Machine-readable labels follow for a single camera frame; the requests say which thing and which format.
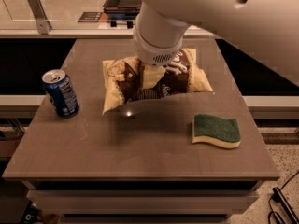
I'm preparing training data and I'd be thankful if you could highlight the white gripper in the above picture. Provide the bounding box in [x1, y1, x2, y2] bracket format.
[132, 23, 185, 91]

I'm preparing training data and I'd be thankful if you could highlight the blue pepsi can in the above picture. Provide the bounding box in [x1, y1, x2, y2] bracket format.
[42, 69, 79, 118]

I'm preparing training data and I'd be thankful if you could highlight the brown chip bag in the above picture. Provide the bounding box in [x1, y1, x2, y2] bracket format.
[103, 49, 213, 113]

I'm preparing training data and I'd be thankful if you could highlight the table drawer front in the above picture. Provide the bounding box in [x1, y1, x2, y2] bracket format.
[27, 190, 258, 216]

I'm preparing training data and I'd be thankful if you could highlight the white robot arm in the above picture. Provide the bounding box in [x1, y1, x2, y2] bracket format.
[134, 0, 299, 85]

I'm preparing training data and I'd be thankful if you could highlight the black power strip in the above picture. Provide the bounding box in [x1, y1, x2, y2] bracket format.
[272, 187, 299, 224]

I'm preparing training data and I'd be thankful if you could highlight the green yellow sponge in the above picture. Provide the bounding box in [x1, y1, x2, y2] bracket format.
[192, 114, 241, 149]

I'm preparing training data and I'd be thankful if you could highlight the left metal railing bracket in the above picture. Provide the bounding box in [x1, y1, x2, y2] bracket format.
[27, 0, 51, 35]

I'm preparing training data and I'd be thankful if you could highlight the open dark tray box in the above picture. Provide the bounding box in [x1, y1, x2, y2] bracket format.
[103, 0, 141, 11]

